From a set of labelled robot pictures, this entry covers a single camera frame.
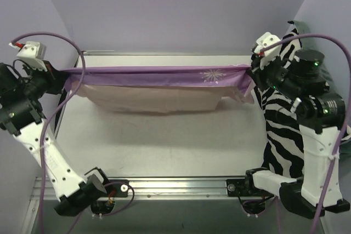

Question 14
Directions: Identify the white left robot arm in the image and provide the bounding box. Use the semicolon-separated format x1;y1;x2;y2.
1;61;111;217

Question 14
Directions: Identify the zebra print pillow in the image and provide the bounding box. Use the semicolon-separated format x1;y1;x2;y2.
248;21;351;182

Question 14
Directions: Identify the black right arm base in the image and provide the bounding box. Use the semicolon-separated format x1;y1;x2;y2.
226;178;272;198

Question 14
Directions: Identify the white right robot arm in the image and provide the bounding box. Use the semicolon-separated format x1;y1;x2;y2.
243;49;350;219

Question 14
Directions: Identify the pink pillowcase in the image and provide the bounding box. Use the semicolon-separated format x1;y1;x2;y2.
65;64;254;114

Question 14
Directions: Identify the aluminium front rail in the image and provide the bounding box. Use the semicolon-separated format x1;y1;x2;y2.
30;175;302;201

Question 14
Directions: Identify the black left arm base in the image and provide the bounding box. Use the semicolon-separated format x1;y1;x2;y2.
98;179;129;198

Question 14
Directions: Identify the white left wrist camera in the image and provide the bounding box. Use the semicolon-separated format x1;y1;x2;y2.
16;41;48;72

